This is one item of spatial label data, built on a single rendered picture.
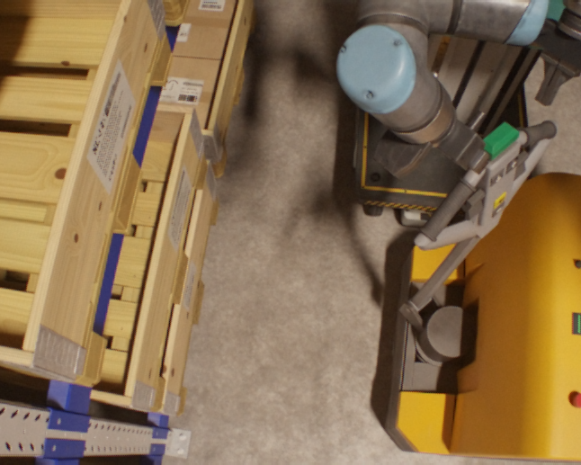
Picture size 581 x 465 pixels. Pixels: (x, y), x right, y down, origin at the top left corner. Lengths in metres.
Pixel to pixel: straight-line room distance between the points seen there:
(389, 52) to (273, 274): 1.86
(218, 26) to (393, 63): 1.81
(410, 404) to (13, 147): 1.46
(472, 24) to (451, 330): 1.41
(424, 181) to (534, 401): 1.02
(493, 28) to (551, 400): 1.09
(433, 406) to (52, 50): 1.55
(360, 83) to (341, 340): 1.81
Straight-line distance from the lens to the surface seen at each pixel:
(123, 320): 1.70
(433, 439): 2.05
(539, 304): 1.69
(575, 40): 1.17
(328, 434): 2.37
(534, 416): 1.64
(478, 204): 1.22
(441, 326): 2.02
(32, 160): 1.28
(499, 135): 1.14
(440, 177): 2.32
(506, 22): 0.76
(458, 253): 1.52
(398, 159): 0.82
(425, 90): 0.71
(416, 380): 2.13
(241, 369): 2.39
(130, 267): 1.73
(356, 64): 0.69
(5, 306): 1.19
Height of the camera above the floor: 2.36
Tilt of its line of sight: 70 degrees down
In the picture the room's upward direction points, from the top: 1 degrees counter-clockwise
